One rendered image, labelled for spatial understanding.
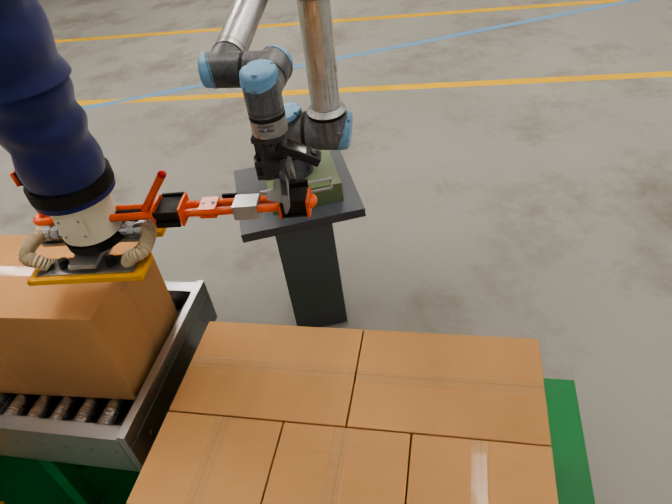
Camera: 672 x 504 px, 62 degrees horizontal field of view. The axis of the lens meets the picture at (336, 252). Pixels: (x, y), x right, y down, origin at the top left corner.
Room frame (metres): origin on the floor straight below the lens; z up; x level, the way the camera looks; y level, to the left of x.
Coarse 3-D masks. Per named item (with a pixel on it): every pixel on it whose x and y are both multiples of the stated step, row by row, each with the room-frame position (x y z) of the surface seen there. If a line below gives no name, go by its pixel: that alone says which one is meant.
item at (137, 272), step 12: (60, 264) 1.25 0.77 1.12; (108, 264) 1.23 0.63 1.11; (120, 264) 1.23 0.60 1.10; (144, 264) 1.22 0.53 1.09; (36, 276) 1.24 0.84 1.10; (48, 276) 1.24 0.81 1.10; (60, 276) 1.23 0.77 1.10; (72, 276) 1.22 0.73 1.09; (84, 276) 1.21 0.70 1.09; (96, 276) 1.20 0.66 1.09; (108, 276) 1.20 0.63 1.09; (120, 276) 1.19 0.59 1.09; (132, 276) 1.18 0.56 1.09; (144, 276) 1.19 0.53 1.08
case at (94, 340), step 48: (0, 240) 1.67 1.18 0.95; (0, 288) 1.40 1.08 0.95; (48, 288) 1.36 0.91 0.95; (96, 288) 1.33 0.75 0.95; (144, 288) 1.46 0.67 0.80; (0, 336) 1.27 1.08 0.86; (48, 336) 1.23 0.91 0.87; (96, 336) 1.19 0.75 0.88; (144, 336) 1.36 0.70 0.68; (0, 384) 1.31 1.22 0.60; (48, 384) 1.26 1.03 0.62; (96, 384) 1.22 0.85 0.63
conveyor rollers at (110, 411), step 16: (0, 400) 1.29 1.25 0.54; (16, 400) 1.27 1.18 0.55; (48, 400) 1.26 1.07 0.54; (64, 400) 1.24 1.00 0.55; (96, 400) 1.23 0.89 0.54; (112, 400) 1.21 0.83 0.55; (32, 416) 1.19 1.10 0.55; (64, 416) 1.19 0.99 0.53; (80, 416) 1.16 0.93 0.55; (112, 416) 1.15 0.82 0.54
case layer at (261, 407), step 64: (192, 384) 1.23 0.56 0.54; (256, 384) 1.18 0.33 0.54; (320, 384) 1.14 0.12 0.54; (384, 384) 1.10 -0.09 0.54; (448, 384) 1.07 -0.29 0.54; (512, 384) 1.03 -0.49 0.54; (192, 448) 0.98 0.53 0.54; (256, 448) 0.95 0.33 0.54; (320, 448) 0.91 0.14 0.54; (384, 448) 0.88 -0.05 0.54; (448, 448) 0.85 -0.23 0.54; (512, 448) 0.82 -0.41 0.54
